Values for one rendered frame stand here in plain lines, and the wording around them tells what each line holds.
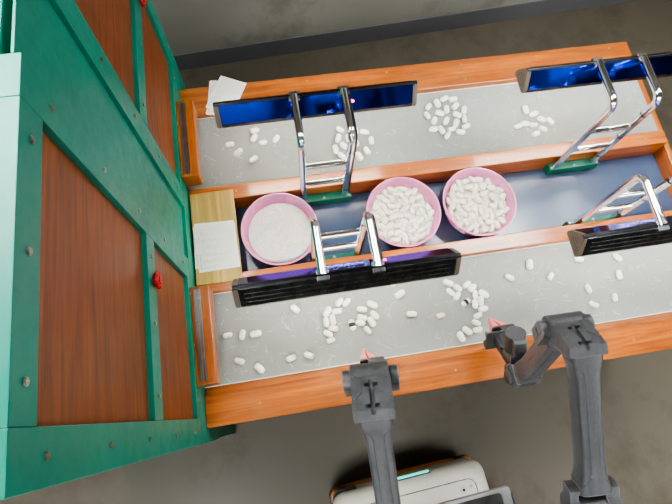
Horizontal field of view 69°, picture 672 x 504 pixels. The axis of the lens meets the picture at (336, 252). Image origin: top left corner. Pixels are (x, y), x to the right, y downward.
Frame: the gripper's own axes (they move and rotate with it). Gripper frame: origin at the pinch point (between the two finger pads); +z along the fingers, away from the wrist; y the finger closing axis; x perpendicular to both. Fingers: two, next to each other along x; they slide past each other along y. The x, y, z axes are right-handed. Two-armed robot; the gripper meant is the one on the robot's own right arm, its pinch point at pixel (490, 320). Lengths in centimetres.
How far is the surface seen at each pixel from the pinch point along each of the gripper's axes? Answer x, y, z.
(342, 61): -49, 16, 182
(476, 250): -12.4, -3.6, 22.5
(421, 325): 3.7, 20.5, 7.0
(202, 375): -2, 90, -6
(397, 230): -18.8, 21.8, 32.8
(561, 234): -13.0, -35.2, 23.8
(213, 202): -34, 84, 44
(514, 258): -7.7, -17.2, 21.1
